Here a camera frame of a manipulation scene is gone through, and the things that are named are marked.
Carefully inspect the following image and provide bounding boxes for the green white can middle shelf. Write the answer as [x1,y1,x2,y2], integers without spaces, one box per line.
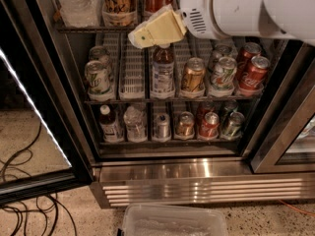
[85,60,111,101]

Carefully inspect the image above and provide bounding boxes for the silver can rear middle shelf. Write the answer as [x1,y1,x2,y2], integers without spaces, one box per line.
[208,44,232,72]

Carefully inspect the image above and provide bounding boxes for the clear water bottle top shelf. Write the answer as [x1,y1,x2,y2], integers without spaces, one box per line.
[59,0,99,28]

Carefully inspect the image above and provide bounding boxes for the orange floor cable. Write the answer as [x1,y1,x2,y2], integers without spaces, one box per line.
[278,199,315,218]

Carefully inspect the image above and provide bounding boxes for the gold can middle shelf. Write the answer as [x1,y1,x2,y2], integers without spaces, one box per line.
[181,57,206,98]

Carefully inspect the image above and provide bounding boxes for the red coke can front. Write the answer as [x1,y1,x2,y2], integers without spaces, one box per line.
[239,55,270,90]

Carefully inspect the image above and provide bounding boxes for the green can bottom rear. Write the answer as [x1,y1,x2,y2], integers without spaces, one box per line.
[220,100,238,123]

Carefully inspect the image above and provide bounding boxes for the red can bottom front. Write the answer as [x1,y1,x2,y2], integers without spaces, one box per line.
[199,112,220,140]

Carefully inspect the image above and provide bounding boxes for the brown tea bottle middle shelf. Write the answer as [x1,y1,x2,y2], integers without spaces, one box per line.
[152,44,174,99]

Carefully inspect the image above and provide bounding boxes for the water bottle bottom shelf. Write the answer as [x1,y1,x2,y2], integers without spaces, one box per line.
[123,105,147,143]

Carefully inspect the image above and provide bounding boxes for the gold can bottom shelf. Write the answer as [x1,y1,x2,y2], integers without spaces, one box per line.
[175,111,195,139]

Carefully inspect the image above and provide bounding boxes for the black floor cables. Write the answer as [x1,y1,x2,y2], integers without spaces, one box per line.
[0,121,78,236]

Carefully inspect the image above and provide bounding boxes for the right fridge glass door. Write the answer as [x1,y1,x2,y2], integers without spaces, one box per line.
[251,60,315,173]

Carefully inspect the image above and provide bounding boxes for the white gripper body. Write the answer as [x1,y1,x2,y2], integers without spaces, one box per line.
[180,0,262,39]

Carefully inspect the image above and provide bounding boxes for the gold tall can top shelf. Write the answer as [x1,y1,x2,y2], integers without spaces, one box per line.
[102,0,136,27]

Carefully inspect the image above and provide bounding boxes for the silver can behind middle shelf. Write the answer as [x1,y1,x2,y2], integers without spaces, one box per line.
[89,45,113,80]

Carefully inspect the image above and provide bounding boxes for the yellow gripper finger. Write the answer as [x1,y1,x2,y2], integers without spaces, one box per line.
[128,5,187,49]

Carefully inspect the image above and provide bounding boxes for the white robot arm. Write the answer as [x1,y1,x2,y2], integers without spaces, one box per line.
[128,0,315,49]

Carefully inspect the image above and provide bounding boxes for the red can bottom rear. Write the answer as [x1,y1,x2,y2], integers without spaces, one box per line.
[196,101,215,125]

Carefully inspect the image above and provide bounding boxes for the stainless steel fridge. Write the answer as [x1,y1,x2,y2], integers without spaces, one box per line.
[25,0,315,207]

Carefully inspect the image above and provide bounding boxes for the red coke can rear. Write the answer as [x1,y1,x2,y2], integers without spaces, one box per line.
[235,42,262,80]

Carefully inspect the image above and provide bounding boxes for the green can bottom front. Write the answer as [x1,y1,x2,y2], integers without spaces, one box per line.
[220,112,245,140]

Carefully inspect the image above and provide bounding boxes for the open fridge glass door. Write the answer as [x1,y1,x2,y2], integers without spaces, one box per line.
[0,0,93,206]

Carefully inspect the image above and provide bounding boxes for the empty white shelf tray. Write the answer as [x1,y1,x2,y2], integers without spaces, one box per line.
[119,34,145,100]

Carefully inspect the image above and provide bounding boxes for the green white can front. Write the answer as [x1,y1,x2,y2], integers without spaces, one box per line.
[210,56,237,97]

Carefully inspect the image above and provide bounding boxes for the silver can shelf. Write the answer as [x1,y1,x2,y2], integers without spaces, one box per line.
[208,44,232,72]
[155,113,170,141]

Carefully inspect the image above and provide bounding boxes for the clear plastic bin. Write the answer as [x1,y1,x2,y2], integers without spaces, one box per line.
[121,204,228,236]

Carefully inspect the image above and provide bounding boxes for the silver can bottom shelf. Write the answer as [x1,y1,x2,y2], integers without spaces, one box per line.
[155,113,170,141]

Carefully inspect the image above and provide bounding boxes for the tea bottle bottom shelf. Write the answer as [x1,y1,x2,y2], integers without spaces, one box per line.
[99,104,124,143]

